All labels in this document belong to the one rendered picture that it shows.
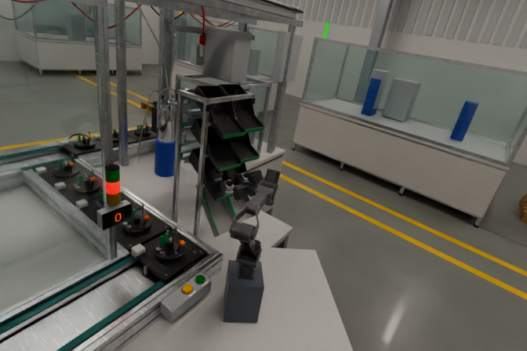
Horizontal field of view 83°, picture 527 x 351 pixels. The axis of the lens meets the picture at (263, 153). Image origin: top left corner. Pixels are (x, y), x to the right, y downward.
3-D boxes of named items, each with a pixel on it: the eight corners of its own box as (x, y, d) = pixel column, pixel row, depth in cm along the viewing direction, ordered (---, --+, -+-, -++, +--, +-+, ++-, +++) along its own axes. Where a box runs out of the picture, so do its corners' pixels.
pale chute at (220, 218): (234, 228, 158) (239, 226, 154) (214, 237, 149) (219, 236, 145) (216, 179, 162) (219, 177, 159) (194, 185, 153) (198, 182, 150)
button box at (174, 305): (210, 290, 130) (212, 279, 127) (171, 323, 113) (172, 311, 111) (199, 281, 133) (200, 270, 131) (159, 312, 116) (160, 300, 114)
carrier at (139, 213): (172, 229, 154) (172, 209, 150) (129, 253, 135) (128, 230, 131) (143, 210, 166) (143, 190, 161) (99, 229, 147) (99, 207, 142)
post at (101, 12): (117, 257, 131) (107, 7, 93) (110, 261, 128) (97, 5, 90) (113, 254, 132) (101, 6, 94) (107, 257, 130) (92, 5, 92)
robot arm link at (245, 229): (249, 241, 91) (256, 222, 94) (228, 234, 93) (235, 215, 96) (257, 261, 119) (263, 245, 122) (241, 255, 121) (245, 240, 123)
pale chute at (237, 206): (251, 217, 169) (256, 215, 166) (234, 225, 160) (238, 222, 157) (233, 171, 174) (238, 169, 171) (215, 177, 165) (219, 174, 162)
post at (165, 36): (169, 153, 260) (175, -29, 207) (160, 155, 253) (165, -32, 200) (165, 151, 262) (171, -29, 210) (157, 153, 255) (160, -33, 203)
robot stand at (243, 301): (256, 323, 123) (264, 287, 115) (223, 322, 121) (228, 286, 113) (254, 294, 136) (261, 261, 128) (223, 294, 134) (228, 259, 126)
